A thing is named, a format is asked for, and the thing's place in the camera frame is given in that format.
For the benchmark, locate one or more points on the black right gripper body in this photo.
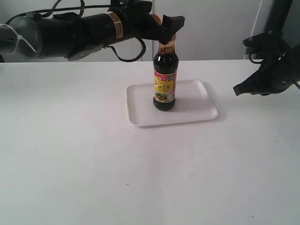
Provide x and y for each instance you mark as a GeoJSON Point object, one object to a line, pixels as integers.
{"type": "Point", "coordinates": [290, 58]}

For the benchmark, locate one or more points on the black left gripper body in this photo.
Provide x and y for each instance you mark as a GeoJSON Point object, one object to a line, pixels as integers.
{"type": "Point", "coordinates": [138, 19]}

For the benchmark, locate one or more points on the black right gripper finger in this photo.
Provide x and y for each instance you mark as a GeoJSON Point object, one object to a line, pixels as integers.
{"type": "Point", "coordinates": [265, 81]}

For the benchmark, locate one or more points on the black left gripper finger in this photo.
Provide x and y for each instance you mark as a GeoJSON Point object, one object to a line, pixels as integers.
{"type": "Point", "coordinates": [172, 24]}
{"type": "Point", "coordinates": [160, 33]}

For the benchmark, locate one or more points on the soy sauce bottle gold cap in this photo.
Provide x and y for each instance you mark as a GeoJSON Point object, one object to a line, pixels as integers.
{"type": "Point", "coordinates": [165, 64]}

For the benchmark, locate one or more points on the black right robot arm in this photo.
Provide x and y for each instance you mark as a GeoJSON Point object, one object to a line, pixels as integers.
{"type": "Point", "coordinates": [291, 29]}

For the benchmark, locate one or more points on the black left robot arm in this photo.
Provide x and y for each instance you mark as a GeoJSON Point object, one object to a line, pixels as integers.
{"type": "Point", "coordinates": [61, 32]}

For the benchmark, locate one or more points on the white cabinet doors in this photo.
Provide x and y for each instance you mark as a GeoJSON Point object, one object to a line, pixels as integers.
{"type": "Point", "coordinates": [213, 30]}

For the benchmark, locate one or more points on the white plastic tray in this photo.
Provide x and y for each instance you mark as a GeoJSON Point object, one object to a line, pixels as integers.
{"type": "Point", "coordinates": [192, 104]}

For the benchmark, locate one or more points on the dark vertical post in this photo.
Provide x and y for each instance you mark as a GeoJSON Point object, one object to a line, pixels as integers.
{"type": "Point", "coordinates": [273, 32]}

